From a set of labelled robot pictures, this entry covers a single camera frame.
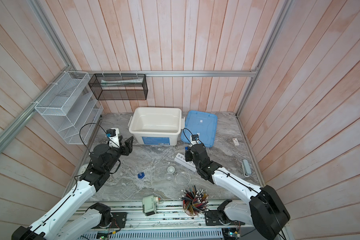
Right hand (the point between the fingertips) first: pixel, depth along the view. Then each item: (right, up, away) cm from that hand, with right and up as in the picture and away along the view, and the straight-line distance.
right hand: (188, 146), depth 85 cm
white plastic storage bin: (-23, +13, +29) cm, 39 cm away
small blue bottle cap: (-28, -18, +3) cm, 34 cm away
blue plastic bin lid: (+14, +14, +29) cm, 35 cm away
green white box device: (-21, -28, -11) cm, 37 cm away
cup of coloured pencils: (+2, -23, -18) cm, 29 cm away
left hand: (-32, +5, -9) cm, 34 cm away
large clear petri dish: (-3, -20, +3) cm, 20 cm away
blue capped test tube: (-1, -1, -2) cm, 3 cm away
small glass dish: (-10, -15, +4) cm, 19 cm away
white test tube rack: (-5, -9, +7) cm, 12 cm away
